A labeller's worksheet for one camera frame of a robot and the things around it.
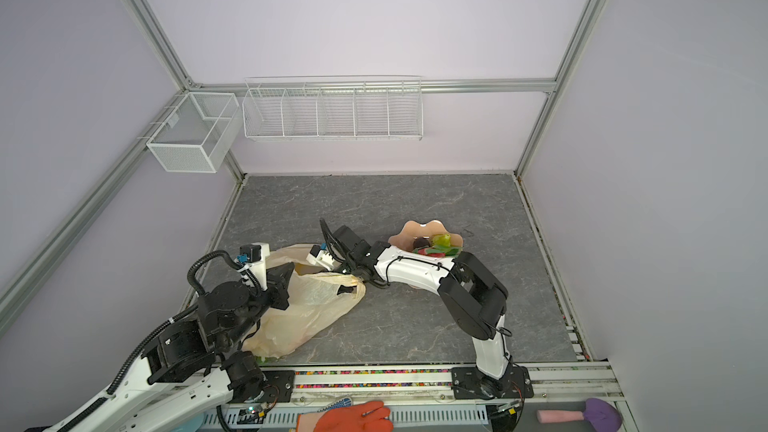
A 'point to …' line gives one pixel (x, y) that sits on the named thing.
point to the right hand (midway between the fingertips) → (310, 305)
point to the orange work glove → (369, 416)
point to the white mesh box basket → (199, 134)
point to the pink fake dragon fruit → (438, 251)
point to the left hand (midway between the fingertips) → (293, 270)
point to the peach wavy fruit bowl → (415, 230)
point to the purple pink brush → (597, 414)
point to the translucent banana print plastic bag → (318, 298)
